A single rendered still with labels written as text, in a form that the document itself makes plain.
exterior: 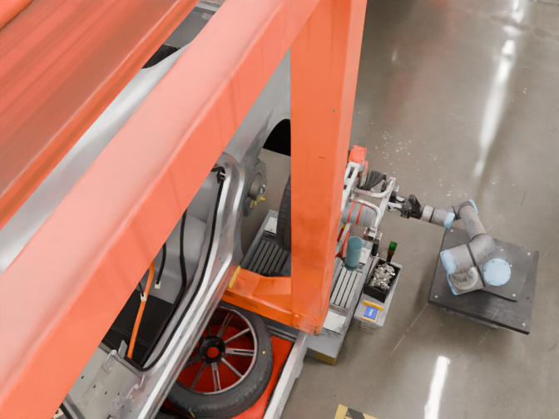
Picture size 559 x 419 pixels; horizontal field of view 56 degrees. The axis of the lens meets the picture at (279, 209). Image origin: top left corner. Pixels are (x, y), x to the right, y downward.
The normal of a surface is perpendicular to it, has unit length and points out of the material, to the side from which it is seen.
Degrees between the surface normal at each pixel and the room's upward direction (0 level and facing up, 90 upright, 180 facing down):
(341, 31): 90
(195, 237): 6
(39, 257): 0
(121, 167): 0
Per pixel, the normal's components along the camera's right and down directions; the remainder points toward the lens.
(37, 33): -0.02, -0.59
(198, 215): -0.37, 0.50
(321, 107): -0.39, 0.75
